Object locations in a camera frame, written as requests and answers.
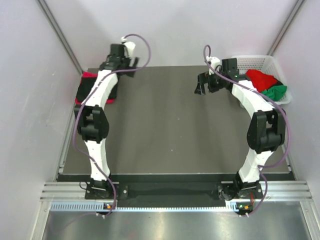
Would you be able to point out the green t shirt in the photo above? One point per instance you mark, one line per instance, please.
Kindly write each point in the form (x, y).
(276, 92)

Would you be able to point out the red t shirt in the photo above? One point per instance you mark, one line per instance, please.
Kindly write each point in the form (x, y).
(260, 80)

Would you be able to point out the white plastic basket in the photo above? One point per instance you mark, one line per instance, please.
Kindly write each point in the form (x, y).
(267, 65)

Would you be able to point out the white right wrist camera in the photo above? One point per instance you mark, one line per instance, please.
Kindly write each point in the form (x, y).
(214, 62)

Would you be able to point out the black shirt in basket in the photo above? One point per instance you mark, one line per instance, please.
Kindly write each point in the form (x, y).
(278, 83)

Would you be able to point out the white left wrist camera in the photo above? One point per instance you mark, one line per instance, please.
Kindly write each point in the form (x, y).
(129, 47)

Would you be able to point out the aluminium rail frame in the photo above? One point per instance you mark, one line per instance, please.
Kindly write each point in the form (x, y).
(277, 191)

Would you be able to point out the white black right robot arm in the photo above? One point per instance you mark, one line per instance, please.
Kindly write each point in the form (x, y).
(266, 131)

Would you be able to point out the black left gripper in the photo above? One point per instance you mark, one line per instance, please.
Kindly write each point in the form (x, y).
(133, 63)

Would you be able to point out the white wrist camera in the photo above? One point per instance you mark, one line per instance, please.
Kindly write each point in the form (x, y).
(214, 62)
(129, 47)

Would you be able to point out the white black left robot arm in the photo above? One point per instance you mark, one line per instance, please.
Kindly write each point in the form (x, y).
(92, 124)

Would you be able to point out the black t shirt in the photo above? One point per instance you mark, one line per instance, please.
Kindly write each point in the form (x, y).
(82, 87)

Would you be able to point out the folded pink t shirt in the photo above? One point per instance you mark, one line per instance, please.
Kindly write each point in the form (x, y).
(85, 75)

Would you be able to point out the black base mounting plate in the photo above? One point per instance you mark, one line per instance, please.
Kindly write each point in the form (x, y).
(215, 191)

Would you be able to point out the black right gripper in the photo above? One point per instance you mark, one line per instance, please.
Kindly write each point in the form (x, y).
(202, 79)

